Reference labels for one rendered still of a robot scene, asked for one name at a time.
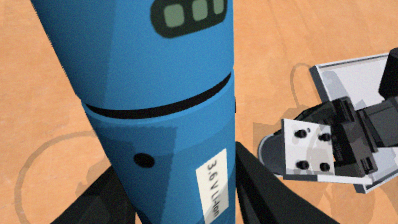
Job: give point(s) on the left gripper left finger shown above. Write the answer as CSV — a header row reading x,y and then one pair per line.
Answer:
x,y
104,202

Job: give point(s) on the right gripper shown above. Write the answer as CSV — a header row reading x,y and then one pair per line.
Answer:
x,y
353,137

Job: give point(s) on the white flat plate with holes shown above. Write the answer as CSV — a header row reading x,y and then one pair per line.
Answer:
x,y
311,149

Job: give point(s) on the black socket-head screw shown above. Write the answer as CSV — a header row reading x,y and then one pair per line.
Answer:
x,y
325,137
301,133
324,167
303,165

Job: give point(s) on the blue electric screwdriver barrel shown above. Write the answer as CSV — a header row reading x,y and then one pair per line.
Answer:
x,y
156,81

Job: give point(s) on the dark grey cylinder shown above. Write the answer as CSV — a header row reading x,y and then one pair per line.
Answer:
x,y
269,152

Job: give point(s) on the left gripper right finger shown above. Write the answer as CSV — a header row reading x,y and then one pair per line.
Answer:
x,y
264,199

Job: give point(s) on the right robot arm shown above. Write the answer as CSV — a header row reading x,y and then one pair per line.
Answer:
x,y
382,118

